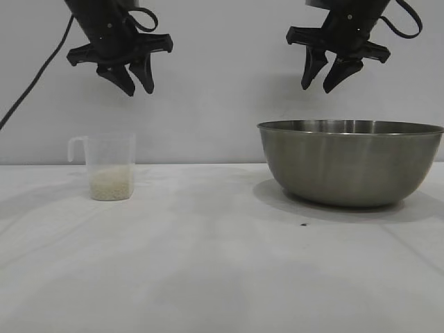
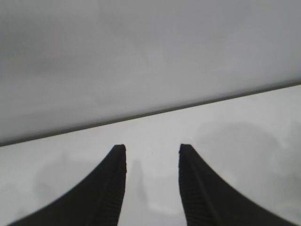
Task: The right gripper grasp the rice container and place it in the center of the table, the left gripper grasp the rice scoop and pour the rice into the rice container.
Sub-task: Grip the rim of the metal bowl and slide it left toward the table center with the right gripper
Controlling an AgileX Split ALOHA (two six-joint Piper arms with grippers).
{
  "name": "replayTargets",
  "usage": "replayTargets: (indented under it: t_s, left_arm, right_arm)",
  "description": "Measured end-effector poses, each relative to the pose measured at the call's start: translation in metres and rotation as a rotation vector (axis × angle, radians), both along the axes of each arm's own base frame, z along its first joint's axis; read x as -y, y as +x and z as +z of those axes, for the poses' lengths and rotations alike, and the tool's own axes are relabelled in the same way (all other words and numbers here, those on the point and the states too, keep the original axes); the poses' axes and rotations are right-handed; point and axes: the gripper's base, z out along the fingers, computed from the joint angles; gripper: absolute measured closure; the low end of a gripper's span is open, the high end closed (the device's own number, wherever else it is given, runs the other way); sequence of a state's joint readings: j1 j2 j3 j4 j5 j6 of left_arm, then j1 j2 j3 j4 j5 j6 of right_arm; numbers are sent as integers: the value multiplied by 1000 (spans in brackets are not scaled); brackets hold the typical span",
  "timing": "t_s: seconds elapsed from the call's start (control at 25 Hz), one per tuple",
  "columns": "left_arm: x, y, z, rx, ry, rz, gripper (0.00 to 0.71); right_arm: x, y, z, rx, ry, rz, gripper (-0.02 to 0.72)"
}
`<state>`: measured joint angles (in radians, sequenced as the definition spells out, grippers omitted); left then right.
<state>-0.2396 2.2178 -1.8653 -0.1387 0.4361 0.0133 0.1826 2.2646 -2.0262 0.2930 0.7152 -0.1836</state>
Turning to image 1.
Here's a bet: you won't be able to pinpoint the stainless steel mixing bowl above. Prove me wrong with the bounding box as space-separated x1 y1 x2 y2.
257 119 444 209

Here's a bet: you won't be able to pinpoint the black looped gripper cable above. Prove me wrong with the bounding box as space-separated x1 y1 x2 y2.
377 0 426 40
127 8 161 34

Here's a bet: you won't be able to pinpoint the black looped left gripper cable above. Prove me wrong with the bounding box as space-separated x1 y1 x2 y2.
127 8 161 34

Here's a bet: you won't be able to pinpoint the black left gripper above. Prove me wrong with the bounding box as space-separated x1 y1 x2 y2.
64 0 174 97

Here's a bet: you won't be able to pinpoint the long black cable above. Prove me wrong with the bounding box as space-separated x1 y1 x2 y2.
0 15 76 132

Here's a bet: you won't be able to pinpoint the black looped right gripper cable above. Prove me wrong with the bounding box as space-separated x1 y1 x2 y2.
377 0 426 40

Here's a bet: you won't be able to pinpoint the clear plastic measuring cup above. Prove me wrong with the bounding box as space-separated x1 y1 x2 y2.
67 133 137 201

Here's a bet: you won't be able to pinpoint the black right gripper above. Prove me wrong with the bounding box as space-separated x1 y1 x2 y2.
286 0 391 94

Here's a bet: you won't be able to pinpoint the white rice grains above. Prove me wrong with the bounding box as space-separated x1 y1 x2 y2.
89 165 134 201

